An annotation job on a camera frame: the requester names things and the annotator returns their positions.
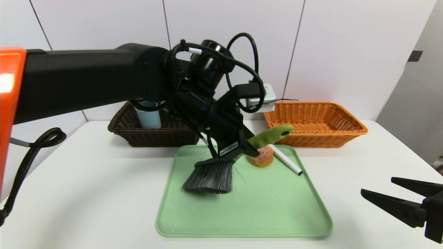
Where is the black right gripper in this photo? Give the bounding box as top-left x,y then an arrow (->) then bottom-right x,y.
360,176 -> 443,244

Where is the round orange bread bun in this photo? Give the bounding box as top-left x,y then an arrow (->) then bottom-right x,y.
248,145 -> 274,168

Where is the grey brush with green handle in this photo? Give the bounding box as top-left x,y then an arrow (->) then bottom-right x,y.
182,124 -> 294,194

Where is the light blue plastic cup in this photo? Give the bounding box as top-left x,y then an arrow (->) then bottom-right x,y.
135,100 -> 162,129

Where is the orange wicker basket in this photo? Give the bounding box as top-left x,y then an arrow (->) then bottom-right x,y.
263,101 -> 369,148

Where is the dark brown wicker basket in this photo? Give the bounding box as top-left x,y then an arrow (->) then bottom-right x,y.
108,100 -> 201,147

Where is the white marker pen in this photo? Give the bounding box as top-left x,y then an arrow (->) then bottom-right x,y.
268,144 -> 304,176

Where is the light green plastic tray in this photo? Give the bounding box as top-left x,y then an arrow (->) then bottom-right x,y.
156,145 -> 334,238

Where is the black left wrist camera cable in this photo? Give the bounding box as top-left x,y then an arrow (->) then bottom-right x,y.
166,33 -> 267,114

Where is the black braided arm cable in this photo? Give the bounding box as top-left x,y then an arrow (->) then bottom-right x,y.
0,127 -> 67,227

